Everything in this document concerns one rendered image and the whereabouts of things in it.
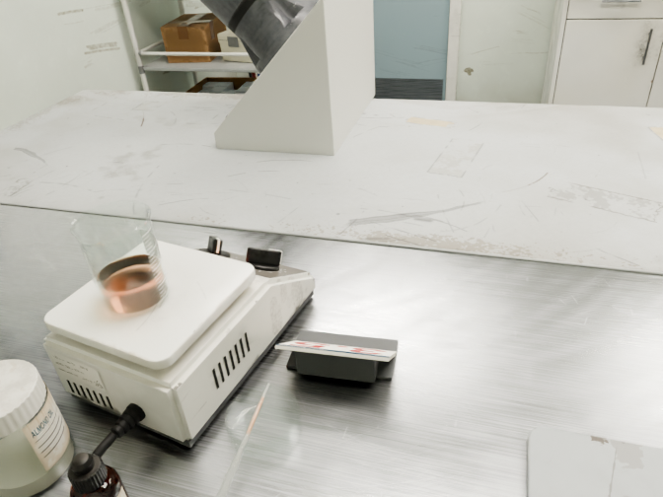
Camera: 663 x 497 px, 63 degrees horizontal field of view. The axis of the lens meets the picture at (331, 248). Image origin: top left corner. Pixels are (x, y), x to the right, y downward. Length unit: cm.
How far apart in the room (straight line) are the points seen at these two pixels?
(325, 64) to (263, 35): 16
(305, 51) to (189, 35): 196
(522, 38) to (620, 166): 252
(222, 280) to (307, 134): 43
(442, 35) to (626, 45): 102
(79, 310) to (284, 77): 48
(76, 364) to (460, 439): 29
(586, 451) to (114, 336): 33
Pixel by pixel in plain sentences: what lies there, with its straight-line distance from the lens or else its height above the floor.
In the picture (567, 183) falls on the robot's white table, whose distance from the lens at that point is 77.
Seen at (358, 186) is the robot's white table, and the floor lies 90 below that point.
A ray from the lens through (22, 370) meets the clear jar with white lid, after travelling 43.
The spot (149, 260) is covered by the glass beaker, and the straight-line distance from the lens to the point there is 40.
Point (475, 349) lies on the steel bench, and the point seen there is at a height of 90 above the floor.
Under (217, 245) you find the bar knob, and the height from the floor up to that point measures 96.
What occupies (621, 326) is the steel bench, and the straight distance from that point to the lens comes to 55.
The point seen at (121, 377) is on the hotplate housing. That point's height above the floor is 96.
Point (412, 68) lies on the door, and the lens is 339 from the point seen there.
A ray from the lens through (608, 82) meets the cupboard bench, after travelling 280.
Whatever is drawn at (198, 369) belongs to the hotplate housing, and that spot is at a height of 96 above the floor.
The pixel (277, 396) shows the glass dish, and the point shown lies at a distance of 44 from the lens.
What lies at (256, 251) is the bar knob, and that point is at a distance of 50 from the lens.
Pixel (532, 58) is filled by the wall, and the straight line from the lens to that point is 335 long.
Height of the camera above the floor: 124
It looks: 34 degrees down
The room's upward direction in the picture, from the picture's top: 5 degrees counter-clockwise
